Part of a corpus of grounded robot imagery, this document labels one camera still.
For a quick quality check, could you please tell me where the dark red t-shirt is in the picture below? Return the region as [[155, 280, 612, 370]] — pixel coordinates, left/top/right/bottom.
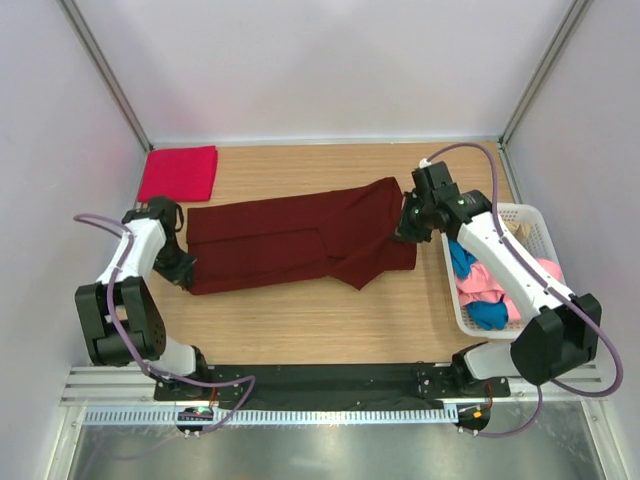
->
[[186, 177, 417, 295]]

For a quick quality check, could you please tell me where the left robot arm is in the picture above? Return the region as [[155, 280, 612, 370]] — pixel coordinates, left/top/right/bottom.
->
[[74, 196, 212, 400]]

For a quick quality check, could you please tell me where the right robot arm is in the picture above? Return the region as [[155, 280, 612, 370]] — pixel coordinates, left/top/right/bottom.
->
[[396, 160, 602, 396]]

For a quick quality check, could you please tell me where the folded red t-shirt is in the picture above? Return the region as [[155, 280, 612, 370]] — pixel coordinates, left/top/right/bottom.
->
[[137, 146, 218, 203]]

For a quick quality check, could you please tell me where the beige t-shirt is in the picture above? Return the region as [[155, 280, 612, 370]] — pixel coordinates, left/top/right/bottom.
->
[[505, 221, 531, 244]]

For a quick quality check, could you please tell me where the pink t-shirt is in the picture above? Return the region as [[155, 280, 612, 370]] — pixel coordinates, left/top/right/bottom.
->
[[457, 257, 563, 311]]

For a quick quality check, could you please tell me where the white plastic basket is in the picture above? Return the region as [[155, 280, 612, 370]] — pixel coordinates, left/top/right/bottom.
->
[[441, 203, 565, 340]]

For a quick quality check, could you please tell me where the blue t-shirt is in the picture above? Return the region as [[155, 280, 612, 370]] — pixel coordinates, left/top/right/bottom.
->
[[447, 239, 520, 330]]

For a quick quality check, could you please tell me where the aluminium frame rail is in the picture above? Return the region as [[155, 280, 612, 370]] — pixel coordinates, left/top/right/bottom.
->
[[59, 359, 610, 407]]

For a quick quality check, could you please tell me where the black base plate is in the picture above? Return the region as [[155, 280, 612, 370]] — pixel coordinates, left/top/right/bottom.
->
[[152, 363, 512, 411]]

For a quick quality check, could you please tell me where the white slotted cable duct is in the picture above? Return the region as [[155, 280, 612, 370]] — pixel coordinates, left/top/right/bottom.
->
[[83, 404, 458, 427]]

